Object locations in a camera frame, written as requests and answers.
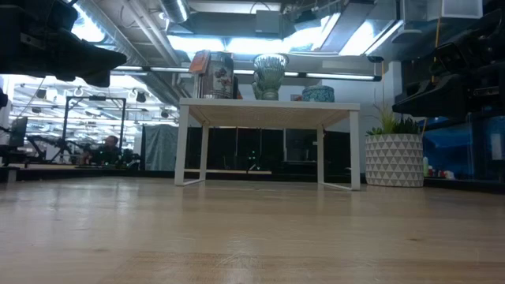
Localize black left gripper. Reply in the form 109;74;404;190
11;0;128;88

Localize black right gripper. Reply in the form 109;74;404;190
393;11;505;119

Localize blue patterned candle tin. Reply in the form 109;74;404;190
301;84;336;103

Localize silver tin can orange tab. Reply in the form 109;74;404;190
189;50;238;100

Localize white perforated metal shelf riser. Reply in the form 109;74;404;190
174;97;361;192

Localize green plant in white pot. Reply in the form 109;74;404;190
365;103;425;188

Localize slanted bright ceiling light panel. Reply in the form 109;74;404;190
339;18;404;57

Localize long linear ceiling light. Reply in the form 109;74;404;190
112;65;383;83

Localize person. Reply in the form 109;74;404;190
80;134;128;167

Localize grey fabric cover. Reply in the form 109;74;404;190
140;125;179;172

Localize white ceiling vent unit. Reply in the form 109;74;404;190
440;0;484;20

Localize dark computer monitor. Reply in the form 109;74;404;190
8;116;29;149

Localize wide bright ceiling light panel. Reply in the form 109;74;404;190
166;34;289;56

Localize grey ceiling box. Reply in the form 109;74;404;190
255;9;282;35

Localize black metal stand frame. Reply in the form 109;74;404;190
61;94;128;159

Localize round silver ventilation duct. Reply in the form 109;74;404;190
159;0;191;24

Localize black aluminium table frame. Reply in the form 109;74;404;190
0;165;505;195

